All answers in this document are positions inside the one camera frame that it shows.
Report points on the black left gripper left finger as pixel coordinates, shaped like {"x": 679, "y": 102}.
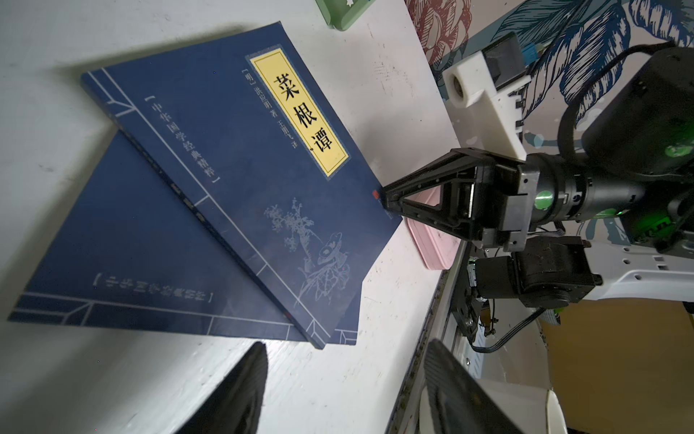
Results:
{"x": 235, "y": 405}

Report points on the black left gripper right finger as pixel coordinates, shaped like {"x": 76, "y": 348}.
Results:
{"x": 458, "y": 404}

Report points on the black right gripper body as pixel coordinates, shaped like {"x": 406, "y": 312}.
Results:
{"x": 503, "y": 202}

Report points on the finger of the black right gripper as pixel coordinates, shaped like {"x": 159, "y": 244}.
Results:
{"x": 445, "y": 218}
{"x": 465, "y": 165}

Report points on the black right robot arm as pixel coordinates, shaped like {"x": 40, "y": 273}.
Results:
{"x": 608, "y": 216}

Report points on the pink plastic tray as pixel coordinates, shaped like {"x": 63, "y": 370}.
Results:
{"x": 437, "y": 249}

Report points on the white ceramic mug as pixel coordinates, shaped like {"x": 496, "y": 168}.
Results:
{"x": 531, "y": 409}

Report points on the dark blue book under cartoon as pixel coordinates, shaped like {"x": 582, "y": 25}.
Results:
{"x": 130, "y": 255}

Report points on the green wooden shelf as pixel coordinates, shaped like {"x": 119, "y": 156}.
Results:
{"x": 342, "y": 14}

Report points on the dark blue rightmost book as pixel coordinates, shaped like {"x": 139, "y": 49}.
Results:
{"x": 241, "y": 130}

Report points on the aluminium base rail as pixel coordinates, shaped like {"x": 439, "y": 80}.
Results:
{"x": 438, "y": 324}

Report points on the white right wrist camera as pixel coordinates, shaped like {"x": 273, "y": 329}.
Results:
{"x": 484, "y": 98}

